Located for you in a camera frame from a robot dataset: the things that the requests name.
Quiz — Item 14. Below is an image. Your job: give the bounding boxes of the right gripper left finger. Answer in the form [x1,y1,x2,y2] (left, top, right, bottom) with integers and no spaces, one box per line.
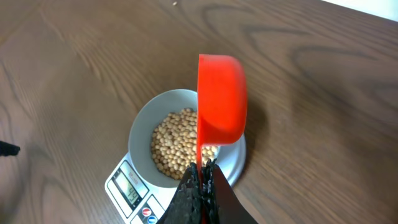
[157,163,202,224]

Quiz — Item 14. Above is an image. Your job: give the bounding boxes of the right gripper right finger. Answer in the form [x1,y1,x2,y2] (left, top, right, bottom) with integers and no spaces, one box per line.
[203,160,257,224]

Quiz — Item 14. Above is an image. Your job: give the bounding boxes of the red plastic measuring scoop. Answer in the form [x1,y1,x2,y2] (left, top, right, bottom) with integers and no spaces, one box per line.
[197,54,248,223]

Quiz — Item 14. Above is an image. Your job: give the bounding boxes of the soybeans in bowl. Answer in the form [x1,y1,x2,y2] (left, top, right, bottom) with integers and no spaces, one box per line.
[150,107,218,180]

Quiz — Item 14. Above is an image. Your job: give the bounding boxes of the grey round bowl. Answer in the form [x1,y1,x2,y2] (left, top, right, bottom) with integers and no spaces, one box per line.
[127,88,222,189]

